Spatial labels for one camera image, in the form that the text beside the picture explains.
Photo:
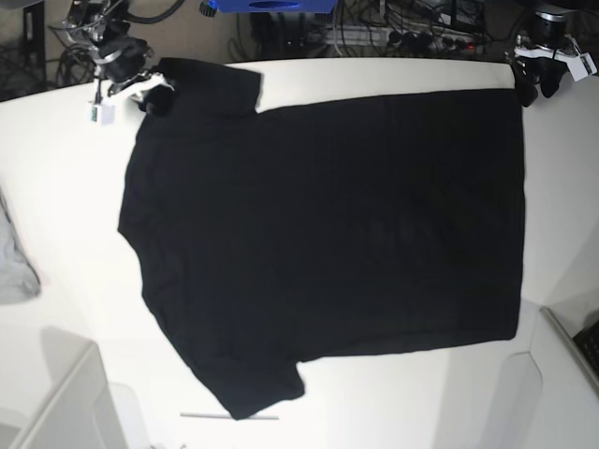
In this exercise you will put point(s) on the black T-shirt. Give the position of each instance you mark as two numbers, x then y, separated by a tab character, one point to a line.
378	225

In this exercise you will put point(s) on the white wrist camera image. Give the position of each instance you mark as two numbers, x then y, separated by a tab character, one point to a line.
582	66
101	114

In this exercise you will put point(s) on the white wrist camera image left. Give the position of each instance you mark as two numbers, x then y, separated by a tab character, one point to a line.
101	114

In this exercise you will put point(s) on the white bin right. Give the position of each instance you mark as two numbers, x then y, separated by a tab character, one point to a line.
546	397

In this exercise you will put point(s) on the grey cloth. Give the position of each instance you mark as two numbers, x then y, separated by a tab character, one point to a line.
19	281

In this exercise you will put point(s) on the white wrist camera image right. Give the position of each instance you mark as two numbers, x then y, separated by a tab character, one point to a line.
582	66

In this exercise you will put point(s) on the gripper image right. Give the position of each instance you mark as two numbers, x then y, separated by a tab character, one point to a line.
543	64

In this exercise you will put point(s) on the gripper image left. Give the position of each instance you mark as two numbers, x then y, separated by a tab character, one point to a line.
122	63

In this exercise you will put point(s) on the blue box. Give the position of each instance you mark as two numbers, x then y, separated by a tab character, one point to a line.
267	6

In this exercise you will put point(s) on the white bin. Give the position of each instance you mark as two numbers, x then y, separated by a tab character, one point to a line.
77	412
546	397

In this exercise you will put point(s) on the white bin left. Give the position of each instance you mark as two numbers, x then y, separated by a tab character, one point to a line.
77	412

